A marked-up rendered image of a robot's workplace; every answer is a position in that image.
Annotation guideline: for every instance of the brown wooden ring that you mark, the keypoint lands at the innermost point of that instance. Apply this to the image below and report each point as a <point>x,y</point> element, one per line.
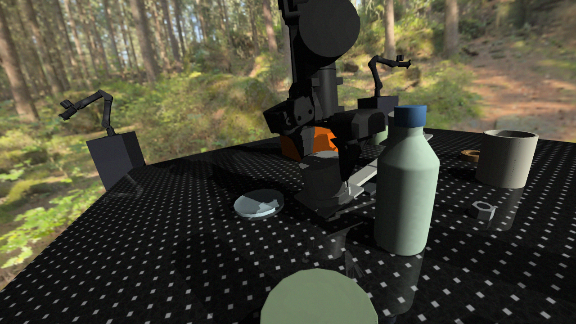
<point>470,155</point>

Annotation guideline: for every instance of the pale green cylinder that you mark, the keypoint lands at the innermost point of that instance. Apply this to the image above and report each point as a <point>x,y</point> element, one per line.
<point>381,136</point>
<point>318,296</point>

